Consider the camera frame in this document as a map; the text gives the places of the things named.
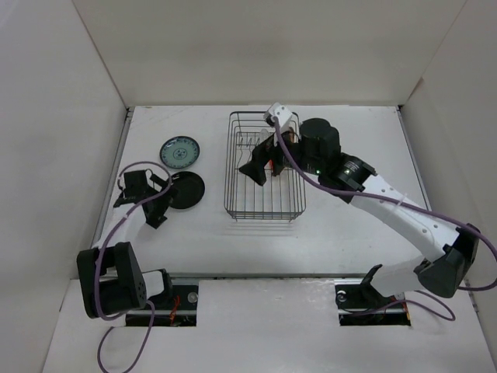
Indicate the blue floral plate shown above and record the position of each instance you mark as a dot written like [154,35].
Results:
[179,152]

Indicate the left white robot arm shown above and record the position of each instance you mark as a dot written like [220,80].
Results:
[110,277]

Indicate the clear glass plate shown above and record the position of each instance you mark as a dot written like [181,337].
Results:
[262,136]

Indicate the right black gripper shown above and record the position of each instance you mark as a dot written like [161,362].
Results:
[269,149]

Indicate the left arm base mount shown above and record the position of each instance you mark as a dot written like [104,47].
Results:
[180,310]

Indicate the cream patterned plate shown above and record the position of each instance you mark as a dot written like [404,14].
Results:
[291,136]

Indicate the dark wire dish rack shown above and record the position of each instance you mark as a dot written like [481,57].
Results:
[281,198]

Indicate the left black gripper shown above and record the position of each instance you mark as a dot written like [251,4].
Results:
[157,217]

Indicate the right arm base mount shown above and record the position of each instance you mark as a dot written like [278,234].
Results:
[361,305]

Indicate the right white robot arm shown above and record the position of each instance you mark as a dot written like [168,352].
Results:
[447,251]

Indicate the black plate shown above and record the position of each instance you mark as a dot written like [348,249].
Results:
[190,189]

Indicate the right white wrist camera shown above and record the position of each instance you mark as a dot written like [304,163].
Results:
[278,116]

